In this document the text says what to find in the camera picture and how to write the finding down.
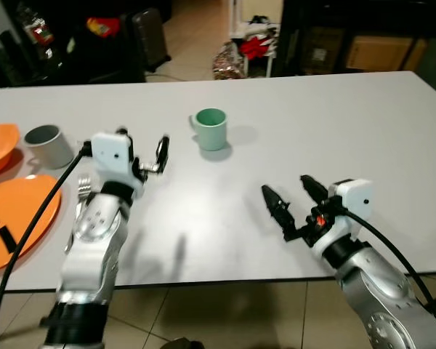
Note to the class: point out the bottle with red label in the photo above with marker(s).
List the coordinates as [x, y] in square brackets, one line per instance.
[38, 30]

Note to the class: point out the white rack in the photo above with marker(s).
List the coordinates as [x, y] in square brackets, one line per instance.
[236, 22]

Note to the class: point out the black suitcase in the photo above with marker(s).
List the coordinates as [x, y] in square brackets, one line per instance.
[151, 40]

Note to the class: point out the small dark box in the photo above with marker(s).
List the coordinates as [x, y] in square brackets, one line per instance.
[321, 49]

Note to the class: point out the red cloth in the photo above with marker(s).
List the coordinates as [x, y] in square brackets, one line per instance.
[256, 48]

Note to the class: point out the large cardboard box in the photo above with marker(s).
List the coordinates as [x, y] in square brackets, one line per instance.
[381, 54]

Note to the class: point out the green plastic mug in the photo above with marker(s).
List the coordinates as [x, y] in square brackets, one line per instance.
[211, 131]

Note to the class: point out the black chair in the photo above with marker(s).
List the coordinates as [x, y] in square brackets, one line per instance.
[11, 62]

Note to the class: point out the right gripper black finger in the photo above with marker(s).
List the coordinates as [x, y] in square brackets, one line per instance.
[314, 190]
[280, 211]

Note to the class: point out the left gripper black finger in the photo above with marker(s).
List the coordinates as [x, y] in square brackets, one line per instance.
[162, 149]
[121, 133]

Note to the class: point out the dark robot foot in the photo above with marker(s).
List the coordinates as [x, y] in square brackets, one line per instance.
[182, 344]

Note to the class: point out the orange plate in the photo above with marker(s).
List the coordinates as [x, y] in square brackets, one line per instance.
[18, 211]

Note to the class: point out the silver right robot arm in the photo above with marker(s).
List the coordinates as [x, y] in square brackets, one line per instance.
[378, 298]

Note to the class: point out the patterned bag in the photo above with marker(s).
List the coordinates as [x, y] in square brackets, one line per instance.
[229, 64]

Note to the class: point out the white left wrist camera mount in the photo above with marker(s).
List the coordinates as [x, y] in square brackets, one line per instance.
[110, 156]

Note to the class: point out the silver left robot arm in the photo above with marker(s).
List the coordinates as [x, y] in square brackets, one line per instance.
[94, 233]

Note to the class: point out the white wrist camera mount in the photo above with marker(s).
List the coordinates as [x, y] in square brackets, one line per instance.
[110, 156]
[356, 196]

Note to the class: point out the grey plastic mug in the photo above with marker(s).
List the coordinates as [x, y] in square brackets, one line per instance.
[49, 151]

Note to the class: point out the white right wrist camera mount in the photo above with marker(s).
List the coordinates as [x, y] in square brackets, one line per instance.
[356, 196]

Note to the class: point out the red bag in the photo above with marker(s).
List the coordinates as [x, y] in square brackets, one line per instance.
[103, 27]

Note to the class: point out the black cabinet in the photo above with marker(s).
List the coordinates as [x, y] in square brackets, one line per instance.
[298, 22]

